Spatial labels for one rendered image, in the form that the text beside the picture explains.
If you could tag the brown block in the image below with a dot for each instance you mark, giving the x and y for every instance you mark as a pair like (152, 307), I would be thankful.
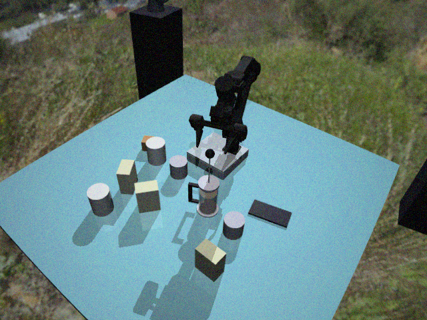
(143, 142)

